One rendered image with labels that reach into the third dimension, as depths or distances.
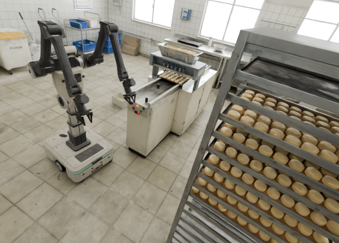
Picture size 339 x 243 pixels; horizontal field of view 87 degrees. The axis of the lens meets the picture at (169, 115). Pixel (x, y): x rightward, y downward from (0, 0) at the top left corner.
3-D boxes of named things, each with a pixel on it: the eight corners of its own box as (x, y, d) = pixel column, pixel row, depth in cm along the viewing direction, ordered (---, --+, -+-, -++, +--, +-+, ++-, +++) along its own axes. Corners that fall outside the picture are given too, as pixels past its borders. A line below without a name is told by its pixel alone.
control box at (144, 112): (130, 108, 211) (130, 98, 203) (147, 116, 203) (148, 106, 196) (128, 110, 208) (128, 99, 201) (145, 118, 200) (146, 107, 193)
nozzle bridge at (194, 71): (159, 71, 290) (162, 49, 271) (200, 86, 266) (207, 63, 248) (147, 76, 264) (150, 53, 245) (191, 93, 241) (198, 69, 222)
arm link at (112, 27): (109, 15, 146) (98, 15, 138) (119, 27, 144) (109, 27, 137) (97, 58, 176) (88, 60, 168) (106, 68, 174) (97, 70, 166)
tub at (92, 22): (86, 23, 526) (85, 16, 515) (99, 27, 519) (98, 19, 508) (76, 25, 497) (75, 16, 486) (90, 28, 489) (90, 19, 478)
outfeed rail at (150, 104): (206, 67, 347) (207, 64, 343) (207, 68, 346) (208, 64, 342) (147, 108, 192) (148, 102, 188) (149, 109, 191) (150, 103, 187)
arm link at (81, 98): (78, 86, 127) (65, 90, 121) (86, 84, 120) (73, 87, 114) (85, 102, 130) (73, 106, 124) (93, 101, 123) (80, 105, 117)
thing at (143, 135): (152, 126, 305) (159, 77, 256) (170, 134, 294) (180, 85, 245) (125, 149, 251) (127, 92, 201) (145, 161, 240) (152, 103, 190)
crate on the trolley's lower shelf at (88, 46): (86, 46, 553) (86, 39, 542) (97, 48, 546) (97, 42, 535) (73, 49, 507) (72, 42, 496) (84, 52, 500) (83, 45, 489)
